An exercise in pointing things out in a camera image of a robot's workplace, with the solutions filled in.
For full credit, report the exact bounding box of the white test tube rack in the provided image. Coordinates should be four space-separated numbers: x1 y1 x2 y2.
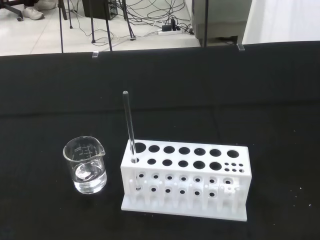
120 138 250 222

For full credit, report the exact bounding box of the black bench cloth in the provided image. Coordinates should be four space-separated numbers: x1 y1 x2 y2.
0 40 320 240

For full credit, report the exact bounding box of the white power strip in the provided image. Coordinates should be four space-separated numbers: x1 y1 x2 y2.
157 29 183 36

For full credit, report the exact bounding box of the black power adapter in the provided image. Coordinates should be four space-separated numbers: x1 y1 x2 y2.
161 17 181 32

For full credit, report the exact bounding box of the clear glass beaker with water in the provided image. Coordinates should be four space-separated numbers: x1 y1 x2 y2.
62 135 108 195

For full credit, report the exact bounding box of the black tripod leg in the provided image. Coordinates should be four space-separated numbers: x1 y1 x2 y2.
104 12 114 52
89 0 97 44
58 0 64 54
123 0 137 41
65 0 74 29

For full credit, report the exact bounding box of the thin black upright pole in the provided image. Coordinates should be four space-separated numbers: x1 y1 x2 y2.
203 0 209 48

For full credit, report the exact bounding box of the grey metal cabinet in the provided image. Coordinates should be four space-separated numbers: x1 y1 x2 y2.
190 0 253 48

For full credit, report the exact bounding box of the black computer tower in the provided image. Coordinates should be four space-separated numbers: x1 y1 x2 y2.
82 0 119 21

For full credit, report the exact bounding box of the pale board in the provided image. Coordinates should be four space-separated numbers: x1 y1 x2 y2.
241 0 320 45

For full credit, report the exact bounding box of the person's white shoe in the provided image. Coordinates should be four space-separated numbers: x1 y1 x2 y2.
21 6 45 21

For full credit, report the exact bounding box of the black office chair base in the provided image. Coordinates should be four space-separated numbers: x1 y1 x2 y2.
0 0 26 22

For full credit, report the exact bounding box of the tangle of black cables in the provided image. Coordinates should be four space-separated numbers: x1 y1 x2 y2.
72 0 198 46

